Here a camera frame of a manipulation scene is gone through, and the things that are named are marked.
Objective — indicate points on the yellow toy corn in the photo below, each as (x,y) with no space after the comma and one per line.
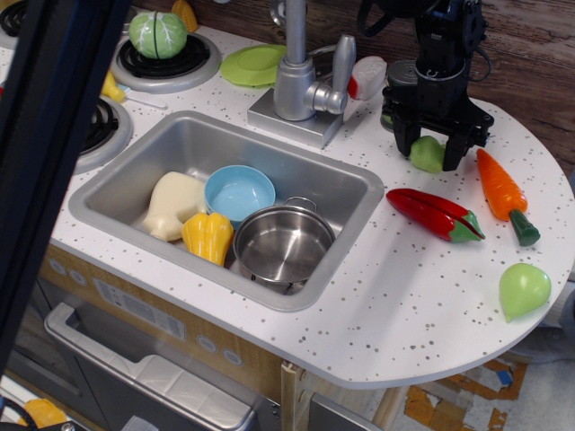
(183,9)

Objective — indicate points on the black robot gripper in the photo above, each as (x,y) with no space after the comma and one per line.
(441,104)

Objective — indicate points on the green toy cabbage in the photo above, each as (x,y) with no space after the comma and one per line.
(157,35)

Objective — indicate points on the back left stove burner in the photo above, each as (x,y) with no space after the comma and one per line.
(12,18)

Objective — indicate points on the middle black stove burner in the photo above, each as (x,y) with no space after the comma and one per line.
(195,64)

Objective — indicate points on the green toy food can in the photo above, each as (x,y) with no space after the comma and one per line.
(401,73)

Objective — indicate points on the grey metal sink basin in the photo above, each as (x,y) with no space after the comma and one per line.
(116,199)

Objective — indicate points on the silver oven door handle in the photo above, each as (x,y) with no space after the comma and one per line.
(148,387)

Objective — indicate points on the front black stove burner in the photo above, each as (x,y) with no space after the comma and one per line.
(108,135)

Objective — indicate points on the yellow toy bell pepper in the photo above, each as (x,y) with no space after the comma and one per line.
(208,236)

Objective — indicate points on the light green toy pear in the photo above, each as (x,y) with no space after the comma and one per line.
(523,288)

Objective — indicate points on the yellow toy on floor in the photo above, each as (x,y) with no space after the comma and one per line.
(44,413)

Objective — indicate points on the light green toy broccoli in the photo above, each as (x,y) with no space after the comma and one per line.
(427,154)

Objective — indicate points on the stainless steel pot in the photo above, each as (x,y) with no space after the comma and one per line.
(282,245)

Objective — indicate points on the yellow toy squeeze bottle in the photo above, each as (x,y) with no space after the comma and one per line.
(111,90)

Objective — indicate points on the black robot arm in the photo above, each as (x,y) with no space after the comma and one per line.
(449,34)

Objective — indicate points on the silver toy faucet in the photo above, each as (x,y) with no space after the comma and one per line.
(300,107)

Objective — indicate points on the dark blue frame bar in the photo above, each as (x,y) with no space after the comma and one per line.
(53,83)

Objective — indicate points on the black stove burner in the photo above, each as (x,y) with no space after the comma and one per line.
(195,64)
(108,135)

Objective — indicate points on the green plastic plate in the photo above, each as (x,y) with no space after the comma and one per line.
(255,66)

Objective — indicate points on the orange toy carrot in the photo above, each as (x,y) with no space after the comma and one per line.
(505,198)

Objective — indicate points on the light blue plastic bowl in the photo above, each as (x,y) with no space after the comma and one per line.
(237,191)

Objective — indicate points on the red toy chili pepper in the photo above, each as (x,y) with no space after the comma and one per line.
(446,219)

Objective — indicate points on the white red toy radish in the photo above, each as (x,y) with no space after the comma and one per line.
(367,78)

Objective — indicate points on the cream toy chicken piece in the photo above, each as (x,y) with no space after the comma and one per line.
(176,198)

